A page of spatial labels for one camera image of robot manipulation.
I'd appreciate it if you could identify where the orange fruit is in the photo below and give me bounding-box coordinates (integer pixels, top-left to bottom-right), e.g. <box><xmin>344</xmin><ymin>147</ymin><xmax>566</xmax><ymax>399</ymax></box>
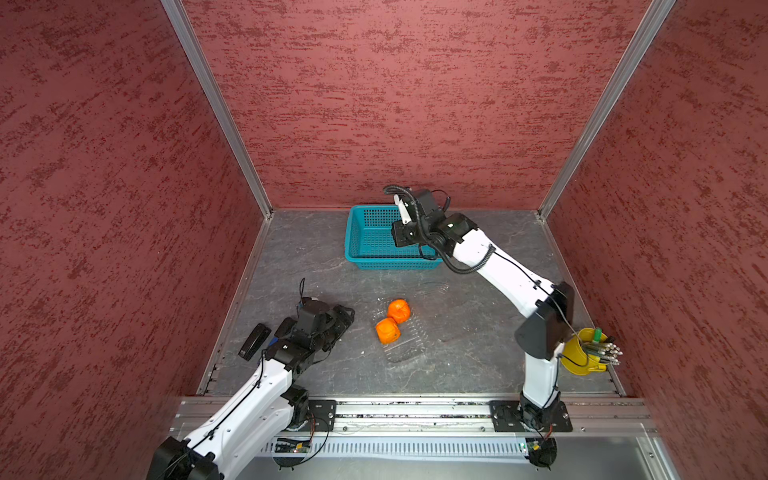
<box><xmin>387</xmin><ymin>299</ymin><xmax>412</xmax><ymax>325</ymax></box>
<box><xmin>375</xmin><ymin>317</ymin><xmax>401</xmax><ymax>345</ymax></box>

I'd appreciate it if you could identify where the yellow cup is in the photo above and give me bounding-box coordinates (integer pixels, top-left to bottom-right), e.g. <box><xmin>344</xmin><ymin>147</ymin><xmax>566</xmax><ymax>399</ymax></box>
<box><xmin>560</xmin><ymin>328</ymin><xmax>608</xmax><ymax>376</ymax></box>

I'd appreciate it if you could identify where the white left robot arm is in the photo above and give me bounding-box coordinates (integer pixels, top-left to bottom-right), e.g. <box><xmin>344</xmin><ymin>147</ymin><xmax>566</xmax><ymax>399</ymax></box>
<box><xmin>146</xmin><ymin>297</ymin><xmax>355</xmax><ymax>479</ymax></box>

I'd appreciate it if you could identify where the aluminium mounting rail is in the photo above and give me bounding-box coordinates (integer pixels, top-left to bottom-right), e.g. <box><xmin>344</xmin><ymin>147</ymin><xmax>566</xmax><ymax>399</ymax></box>
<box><xmin>310</xmin><ymin>395</ymin><xmax>658</xmax><ymax>437</ymax></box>

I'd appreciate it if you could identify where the black stapler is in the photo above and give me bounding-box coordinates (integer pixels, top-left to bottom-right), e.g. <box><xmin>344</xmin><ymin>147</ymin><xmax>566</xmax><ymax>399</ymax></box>
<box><xmin>238</xmin><ymin>323</ymin><xmax>271</xmax><ymax>361</ymax></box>

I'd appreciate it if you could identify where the right circuit board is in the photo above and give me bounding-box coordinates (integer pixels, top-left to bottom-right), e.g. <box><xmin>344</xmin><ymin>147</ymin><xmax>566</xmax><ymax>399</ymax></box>
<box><xmin>525</xmin><ymin>438</ymin><xmax>546</xmax><ymax>461</ymax></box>

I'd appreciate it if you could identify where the bundle of pens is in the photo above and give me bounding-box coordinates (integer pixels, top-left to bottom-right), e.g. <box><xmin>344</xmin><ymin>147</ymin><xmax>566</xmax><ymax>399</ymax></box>
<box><xmin>581</xmin><ymin>336</ymin><xmax>624</xmax><ymax>366</ymax></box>

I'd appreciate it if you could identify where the circuit board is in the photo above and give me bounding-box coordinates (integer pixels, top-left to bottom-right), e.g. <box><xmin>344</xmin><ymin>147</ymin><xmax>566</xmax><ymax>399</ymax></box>
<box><xmin>274</xmin><ymin>438</ymin><xmax>313</xmax><ymax>455</ymax></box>
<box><xmin>525</xmin><ymin>438</ymin><xmax>546</xmax><ymax>461</ymax></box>

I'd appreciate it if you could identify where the teal plastic basket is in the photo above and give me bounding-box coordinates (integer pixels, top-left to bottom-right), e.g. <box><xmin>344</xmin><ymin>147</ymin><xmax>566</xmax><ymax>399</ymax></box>
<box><xmin>344</xmin><ymin>205</ymin><xmax>442</xmax><ymax>270</ymax></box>

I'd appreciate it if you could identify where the clear plastic clamshell container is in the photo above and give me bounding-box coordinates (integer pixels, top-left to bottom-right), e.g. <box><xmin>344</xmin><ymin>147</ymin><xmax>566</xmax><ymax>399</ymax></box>
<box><xmin>372</xmin><ymin>298</ymin><xmax>427</xmax><ymax>365</ymax></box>

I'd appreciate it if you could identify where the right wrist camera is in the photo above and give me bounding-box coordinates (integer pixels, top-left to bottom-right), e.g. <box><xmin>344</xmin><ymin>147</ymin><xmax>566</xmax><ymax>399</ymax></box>
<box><xmin>393</xmin><ymin>189</ymin><xmax>451</xmax><ymax>225</ymax></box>

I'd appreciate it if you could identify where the orange fruit front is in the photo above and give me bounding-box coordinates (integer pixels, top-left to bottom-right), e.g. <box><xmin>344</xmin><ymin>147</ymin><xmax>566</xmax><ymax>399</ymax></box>
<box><xmin>375</xmin><ymin>317</ymin><xmax>401</xmax><ymax>345</ymax></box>

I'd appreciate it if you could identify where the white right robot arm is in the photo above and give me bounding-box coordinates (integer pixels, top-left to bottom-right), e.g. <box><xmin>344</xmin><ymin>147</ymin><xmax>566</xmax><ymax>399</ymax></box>
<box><xmin>392</xmin><ymin>207</ymin><xmax>575</xmax><ymax>431</ymax></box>

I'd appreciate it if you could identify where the left circuit board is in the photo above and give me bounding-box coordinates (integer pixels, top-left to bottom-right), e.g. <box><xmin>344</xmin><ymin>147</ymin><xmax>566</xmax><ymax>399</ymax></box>
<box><xmin>274</xmin><ymin>438</ymin><xmax>313</xmax><ymax>455</ymax></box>

